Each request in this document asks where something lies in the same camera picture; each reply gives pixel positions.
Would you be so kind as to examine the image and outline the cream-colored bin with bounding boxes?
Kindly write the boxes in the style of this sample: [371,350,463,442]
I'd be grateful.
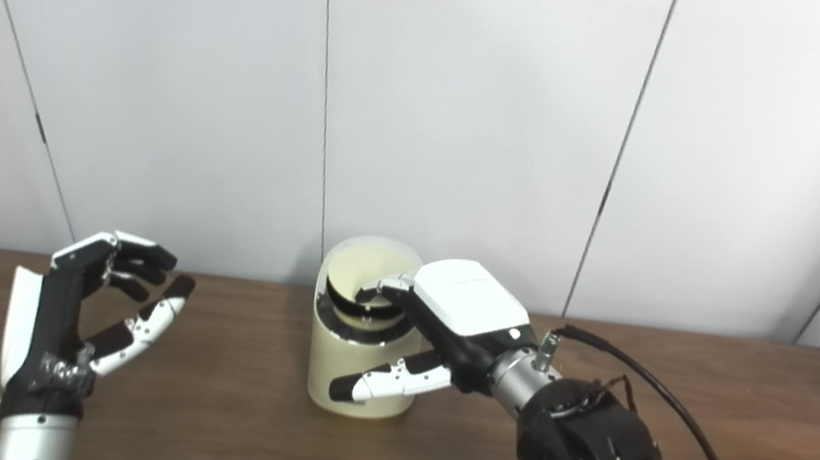
[297,228,441,427]

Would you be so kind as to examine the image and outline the round cream bin lid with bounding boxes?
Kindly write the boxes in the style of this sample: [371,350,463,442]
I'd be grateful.
[322,238,423,322]

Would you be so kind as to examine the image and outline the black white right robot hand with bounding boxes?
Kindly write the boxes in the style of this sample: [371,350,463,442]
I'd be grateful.
[328,241,550,432]

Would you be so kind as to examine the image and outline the black bin liner bag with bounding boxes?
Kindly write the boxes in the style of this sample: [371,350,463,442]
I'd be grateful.
[311,293,424,351]

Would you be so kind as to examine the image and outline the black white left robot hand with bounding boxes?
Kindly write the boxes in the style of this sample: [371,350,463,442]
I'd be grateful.
[0,216,202,444]

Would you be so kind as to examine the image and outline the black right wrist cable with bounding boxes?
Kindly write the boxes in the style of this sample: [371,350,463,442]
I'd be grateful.
[522,321,781,460]

